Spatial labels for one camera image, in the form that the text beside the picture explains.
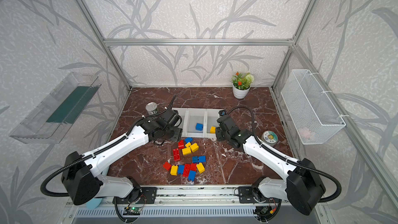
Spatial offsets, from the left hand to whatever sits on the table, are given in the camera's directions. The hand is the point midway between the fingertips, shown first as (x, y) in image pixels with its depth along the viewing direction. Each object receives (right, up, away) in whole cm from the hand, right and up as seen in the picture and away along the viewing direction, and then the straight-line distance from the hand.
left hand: (180, 129), depth 81 cm
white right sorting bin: (+17, +6, +20) cm, 27 cm away
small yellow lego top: (+3, -10, +8) cm, 13 cm away
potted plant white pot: (+37, +26, +21) cm, 50 cm away
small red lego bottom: (+7, -20, 0) cm, 21 cm away
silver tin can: (-23, +11, +21) cm, 33 cm away
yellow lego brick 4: (-3, -20, -2) cm, 21 cm away
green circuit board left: (-21, -36, -10) cm, 43 cm away
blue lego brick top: (+3, -8, +10) cm, 13 cm away
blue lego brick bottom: (+7, -22, -4) cm, 24 cm away
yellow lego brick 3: (+2, -13, +6) cm, 15 cm away
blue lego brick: (+9, -1, +16) cm, 18 cm away
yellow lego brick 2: (+7, -11, +7) cm, 15 cm away
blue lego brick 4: (+1, -21, 0) cm, 21 cm away
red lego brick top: (-1, -10, +8) cm, 13 cm away
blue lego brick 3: (+12, -17, +4) cm, 21 cm away
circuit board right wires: (+44, -37, -8) cm, 58 cm away
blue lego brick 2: (+8, -16, +2) cm, 18 cm away
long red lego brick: (-3, -15, +5) cm, 16 cm away
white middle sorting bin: (+6, +1, +21) cm, 22 cm away
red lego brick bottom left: (-7, -20, +2) cm, 21 cm away
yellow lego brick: (+18, -2, +11) cm, 21 cm away
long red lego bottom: (+4, -21, -1) cm, 22 cm away
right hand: (+22, +2, +4) cm, 22 cm away
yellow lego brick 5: (+11, -20, 0) cm, 23 cm away
